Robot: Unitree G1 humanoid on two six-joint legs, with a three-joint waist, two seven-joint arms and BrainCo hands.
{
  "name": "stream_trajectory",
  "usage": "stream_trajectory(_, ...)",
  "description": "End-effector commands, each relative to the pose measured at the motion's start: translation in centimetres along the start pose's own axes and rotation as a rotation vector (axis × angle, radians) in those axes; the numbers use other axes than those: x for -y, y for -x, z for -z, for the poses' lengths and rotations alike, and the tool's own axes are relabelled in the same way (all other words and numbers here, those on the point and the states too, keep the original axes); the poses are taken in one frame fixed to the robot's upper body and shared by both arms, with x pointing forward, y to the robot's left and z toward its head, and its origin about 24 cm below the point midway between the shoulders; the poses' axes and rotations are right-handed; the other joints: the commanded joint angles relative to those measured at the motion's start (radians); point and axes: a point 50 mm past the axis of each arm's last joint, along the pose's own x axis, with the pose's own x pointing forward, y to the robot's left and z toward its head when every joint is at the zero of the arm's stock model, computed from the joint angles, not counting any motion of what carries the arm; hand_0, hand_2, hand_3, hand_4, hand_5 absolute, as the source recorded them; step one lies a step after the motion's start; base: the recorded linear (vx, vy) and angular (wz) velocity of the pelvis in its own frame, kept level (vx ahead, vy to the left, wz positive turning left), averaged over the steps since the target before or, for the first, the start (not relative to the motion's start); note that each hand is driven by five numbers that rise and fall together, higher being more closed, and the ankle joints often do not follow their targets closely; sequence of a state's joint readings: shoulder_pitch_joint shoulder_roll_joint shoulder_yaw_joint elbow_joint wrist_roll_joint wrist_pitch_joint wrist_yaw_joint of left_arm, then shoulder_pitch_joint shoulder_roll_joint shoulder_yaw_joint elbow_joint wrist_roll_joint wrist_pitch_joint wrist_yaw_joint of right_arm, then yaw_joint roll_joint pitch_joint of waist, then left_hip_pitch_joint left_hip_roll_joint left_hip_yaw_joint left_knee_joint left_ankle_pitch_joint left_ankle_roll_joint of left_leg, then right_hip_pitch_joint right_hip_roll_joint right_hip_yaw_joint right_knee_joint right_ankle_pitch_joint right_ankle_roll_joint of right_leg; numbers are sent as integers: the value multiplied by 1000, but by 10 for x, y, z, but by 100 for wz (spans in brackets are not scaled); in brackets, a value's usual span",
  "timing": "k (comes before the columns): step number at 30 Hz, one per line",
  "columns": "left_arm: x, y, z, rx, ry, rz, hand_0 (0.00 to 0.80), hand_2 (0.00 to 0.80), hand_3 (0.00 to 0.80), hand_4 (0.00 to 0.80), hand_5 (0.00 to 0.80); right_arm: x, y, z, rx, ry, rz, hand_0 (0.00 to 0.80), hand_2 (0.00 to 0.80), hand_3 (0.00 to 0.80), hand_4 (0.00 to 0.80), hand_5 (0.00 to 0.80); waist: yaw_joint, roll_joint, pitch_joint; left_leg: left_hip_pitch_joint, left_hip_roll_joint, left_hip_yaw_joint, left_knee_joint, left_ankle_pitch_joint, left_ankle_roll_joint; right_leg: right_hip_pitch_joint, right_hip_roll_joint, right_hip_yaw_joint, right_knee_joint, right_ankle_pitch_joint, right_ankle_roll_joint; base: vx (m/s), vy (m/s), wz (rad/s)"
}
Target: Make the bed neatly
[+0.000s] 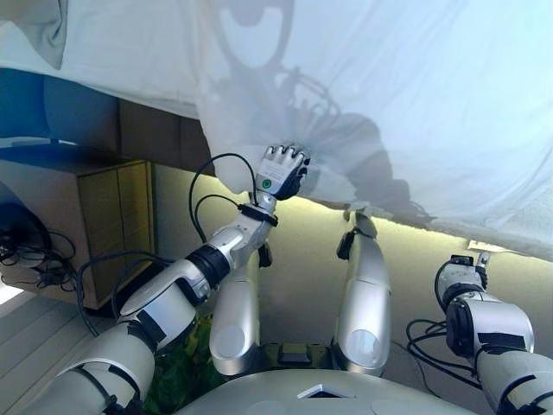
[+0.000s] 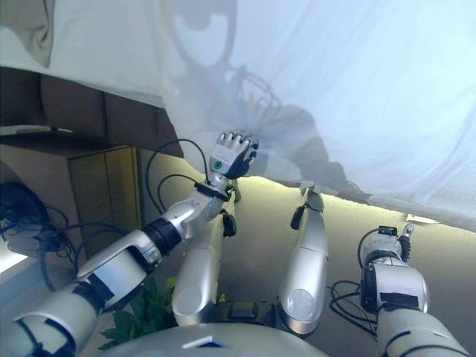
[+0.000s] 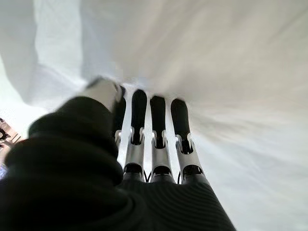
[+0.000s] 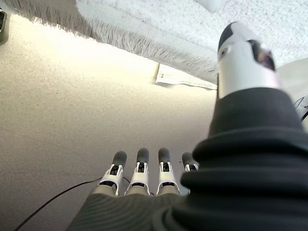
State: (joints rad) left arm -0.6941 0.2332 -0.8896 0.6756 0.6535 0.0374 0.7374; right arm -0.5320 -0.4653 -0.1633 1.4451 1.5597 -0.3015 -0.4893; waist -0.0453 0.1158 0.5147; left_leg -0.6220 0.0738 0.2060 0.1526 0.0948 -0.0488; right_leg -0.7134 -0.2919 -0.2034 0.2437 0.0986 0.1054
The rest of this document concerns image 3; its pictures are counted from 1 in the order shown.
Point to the white bed sheet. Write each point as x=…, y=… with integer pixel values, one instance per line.
x=192, y=48

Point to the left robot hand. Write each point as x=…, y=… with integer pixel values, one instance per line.
x=72, y=180

